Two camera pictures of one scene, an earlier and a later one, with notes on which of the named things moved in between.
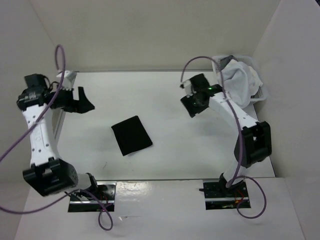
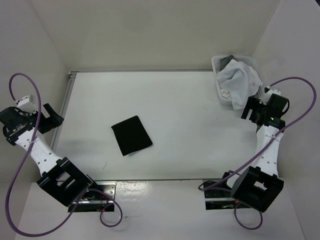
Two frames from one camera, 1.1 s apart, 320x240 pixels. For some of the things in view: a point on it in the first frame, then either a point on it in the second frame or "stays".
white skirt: (240, 81) stays
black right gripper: (187, 101) -> (252, 103)
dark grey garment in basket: (224, 61) stays
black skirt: (131, 135) stays
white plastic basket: (260, 94) stays
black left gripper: (81, 106) -> (54, 120)
